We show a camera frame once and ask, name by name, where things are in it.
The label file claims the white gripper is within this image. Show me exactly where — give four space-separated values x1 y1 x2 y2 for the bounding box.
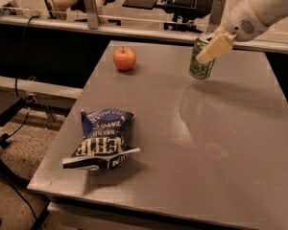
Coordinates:
196 1 270 64

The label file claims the green soda can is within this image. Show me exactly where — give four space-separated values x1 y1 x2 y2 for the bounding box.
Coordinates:
188 35 217 81

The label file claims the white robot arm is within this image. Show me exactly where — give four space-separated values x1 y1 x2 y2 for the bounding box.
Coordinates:
196 0 288 64

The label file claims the blue chip bag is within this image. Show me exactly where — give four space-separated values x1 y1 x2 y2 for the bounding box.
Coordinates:
62 108 140 171

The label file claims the red apple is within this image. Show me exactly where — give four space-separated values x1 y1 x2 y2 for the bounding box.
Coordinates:
112 46 136 71

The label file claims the grey metal bracket right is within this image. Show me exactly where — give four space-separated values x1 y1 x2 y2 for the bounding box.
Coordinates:
206 0 227 33

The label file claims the grey metal bracket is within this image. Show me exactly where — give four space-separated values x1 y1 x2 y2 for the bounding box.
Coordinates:
84 0 99 30
206 0 227 33

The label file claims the grey metal bracket left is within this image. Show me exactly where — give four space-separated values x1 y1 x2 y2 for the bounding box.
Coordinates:
84 0 99 30

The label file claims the black power cable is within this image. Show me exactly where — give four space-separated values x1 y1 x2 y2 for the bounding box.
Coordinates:
14 14 42 98

